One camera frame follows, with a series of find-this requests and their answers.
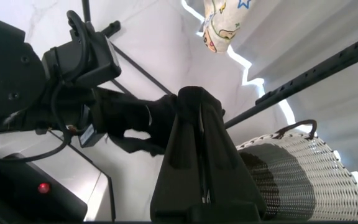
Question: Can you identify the cream printed garment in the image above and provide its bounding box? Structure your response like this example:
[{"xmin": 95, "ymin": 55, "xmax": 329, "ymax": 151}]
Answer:
[{"xmin": 201, "ymin": 0, "xmax": 253, "ymax": 54}]

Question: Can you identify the black clothes rack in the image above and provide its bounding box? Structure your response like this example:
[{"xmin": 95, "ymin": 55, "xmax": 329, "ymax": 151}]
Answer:
[{"xmin": 81, "ymin": 0, "xmax": 358, "ymax": 130}]

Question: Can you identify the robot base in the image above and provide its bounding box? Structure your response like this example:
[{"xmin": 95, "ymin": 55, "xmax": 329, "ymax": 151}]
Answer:
[{"xmin": 0, "ymin": 130, "xmax": 117, "ymax": 224}]

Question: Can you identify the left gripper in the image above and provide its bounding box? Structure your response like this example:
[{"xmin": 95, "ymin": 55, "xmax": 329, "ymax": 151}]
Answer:
[{"xmin": 22, "ymin": 86, "xmax": 107, "ymax": 149}]

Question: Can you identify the black cable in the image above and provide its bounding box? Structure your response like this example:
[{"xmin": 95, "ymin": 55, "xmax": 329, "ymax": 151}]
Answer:
[{"xmin": 0, "ymin": 10, "xmax": 91, "ymax": 164}]

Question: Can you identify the white laundry basket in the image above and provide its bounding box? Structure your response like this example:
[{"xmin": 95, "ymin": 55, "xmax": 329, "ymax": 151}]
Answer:
[{"xmin": 236, "ymin": 119, "xmax": 358, "ymax": 222}]

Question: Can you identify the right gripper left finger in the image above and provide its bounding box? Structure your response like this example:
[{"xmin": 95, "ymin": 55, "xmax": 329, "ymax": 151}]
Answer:
[{"xmin": 149, "ymin": 105, "xmax": 203, "ymax": 222}]

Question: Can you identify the black garment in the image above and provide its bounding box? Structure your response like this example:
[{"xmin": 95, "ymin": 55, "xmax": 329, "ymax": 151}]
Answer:
[{"xmin": 94, "ymin": 86, "xmax": 226, "ymax": 157}]

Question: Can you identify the white curtain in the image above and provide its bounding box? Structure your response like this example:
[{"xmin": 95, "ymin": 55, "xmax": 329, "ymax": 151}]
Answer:
[{"xmin": 183, "ymin": 0, "xmax": 358, "ymax": 194}]

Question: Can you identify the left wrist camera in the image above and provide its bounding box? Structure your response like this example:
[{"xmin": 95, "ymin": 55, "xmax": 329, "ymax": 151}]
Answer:
[{"xmin": 41, "ymin": 18, "xmax": 122, "ymax": 91}]

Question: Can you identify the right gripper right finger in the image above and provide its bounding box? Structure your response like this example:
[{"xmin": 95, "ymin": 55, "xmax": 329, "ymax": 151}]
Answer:
[{"xmin": 200, "ymin": 101, "xmax": 267, "ymax": 222}]

